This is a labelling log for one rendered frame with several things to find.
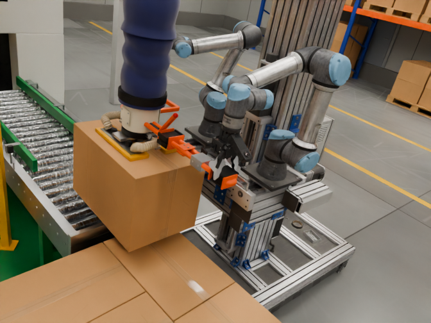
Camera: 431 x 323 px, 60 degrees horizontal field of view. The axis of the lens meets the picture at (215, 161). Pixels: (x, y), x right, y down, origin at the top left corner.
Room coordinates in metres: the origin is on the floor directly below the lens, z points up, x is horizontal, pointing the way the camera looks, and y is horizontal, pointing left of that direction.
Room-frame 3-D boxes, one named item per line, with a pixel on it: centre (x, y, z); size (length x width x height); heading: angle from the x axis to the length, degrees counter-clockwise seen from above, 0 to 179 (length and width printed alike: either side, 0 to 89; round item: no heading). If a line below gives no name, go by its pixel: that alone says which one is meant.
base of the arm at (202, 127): (2.03, 0.06, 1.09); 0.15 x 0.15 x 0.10
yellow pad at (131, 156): (1.60, 0.46, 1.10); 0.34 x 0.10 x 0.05; 47
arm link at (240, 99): (1.28, -0.04, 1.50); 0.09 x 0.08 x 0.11; 132
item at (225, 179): (1.25, -0.04, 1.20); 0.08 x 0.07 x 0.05; 47
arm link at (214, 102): (2.04, 0.06, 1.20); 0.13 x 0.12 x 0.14; 21
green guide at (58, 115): (2.88, 1.39, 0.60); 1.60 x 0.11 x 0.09; 49
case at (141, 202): (1.66, 0.39, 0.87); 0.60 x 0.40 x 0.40; 47
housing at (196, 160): (1.35, 0.06, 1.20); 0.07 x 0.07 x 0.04; 47
